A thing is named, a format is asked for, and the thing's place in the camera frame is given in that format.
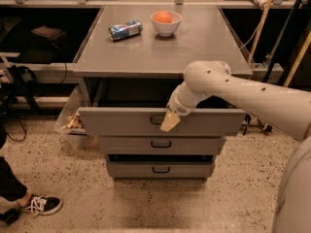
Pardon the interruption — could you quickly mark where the grey top drawer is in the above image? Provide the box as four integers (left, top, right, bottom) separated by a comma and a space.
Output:
78, 107, 245, 137

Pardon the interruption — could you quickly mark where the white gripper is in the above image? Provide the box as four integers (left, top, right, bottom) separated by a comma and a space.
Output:
160, 82, 210, 132

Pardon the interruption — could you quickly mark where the black box on shelf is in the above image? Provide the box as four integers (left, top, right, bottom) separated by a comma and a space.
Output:
31, 25, 66, 42

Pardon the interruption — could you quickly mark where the white bowl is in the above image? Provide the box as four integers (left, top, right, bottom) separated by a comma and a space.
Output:
151, 11, 182, 37

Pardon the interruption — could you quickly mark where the wooden stick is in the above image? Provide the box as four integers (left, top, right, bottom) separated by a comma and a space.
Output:
248, 0, 273, 64

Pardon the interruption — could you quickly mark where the person's dark trouser leg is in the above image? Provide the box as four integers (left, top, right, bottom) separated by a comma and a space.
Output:
0, 156, 27, 205

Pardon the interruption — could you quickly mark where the black wheel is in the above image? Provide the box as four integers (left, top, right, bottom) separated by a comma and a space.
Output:
0, 209, 19, 224

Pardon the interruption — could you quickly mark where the black white sneaker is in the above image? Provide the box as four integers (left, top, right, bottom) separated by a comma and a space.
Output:
17, 193, 63, 216

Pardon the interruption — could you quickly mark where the clear plastic bin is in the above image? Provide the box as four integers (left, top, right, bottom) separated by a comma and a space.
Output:
53, 85, 97, 149

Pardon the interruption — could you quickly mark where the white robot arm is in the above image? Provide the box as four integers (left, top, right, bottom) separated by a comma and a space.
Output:
161, 61, 311, 233

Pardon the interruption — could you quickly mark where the grey drawer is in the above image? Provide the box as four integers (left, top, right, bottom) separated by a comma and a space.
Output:
78, 107, 245, 137
98, 137, 225, 155
106, 162, 215, 179

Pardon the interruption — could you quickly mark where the grey drawer cabinet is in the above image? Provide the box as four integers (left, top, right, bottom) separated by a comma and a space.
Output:
72, 4, 253, 183

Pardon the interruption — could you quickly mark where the blue crushed soda can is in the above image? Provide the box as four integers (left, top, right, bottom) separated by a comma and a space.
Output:
109, 20, 143, 41

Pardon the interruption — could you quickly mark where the grey bottom drawer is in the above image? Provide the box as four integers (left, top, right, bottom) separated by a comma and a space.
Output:
106, 162, 215, 179

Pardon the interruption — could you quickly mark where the orange fruit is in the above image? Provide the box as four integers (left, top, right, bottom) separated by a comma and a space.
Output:
153, 11, 172, 23

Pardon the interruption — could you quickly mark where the grey middle drawer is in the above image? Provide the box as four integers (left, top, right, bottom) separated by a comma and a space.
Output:
98, 137, 225, 155

